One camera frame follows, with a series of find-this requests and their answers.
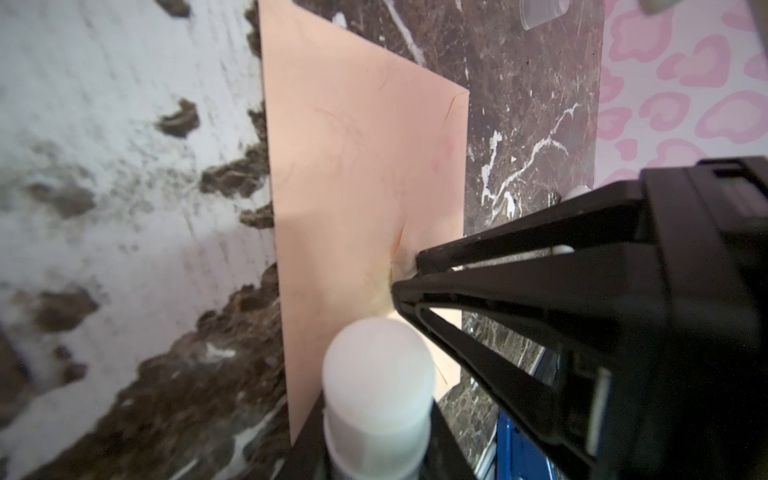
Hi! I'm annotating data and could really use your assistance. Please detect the clear glue stick cap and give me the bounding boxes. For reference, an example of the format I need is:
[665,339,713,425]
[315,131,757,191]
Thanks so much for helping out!
[520,0,571,30]

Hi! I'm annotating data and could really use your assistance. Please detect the white glue stick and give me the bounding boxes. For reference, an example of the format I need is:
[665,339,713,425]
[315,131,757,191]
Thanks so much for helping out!
[322,317,436,479]

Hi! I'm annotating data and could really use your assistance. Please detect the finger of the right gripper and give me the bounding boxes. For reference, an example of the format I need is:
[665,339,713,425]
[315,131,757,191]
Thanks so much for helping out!
[392,243,666,479]
[416,180,644,274]

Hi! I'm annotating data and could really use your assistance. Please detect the blue tool on rail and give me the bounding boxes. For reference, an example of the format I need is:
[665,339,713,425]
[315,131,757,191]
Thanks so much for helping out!
[495,413,557,480]

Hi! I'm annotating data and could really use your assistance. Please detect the white alarm clock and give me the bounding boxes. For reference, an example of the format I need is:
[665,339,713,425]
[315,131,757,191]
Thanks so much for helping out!
[561,185,592,202]

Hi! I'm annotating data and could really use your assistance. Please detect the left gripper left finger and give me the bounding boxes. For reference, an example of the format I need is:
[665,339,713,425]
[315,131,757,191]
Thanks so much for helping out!
[274,394,330,480]

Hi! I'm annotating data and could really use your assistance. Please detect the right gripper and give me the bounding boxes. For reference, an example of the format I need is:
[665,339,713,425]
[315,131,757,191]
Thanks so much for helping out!
[584,157,767,479]

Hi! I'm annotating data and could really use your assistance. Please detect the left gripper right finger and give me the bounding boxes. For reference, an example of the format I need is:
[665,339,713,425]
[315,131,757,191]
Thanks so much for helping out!
[419,402,476,480]

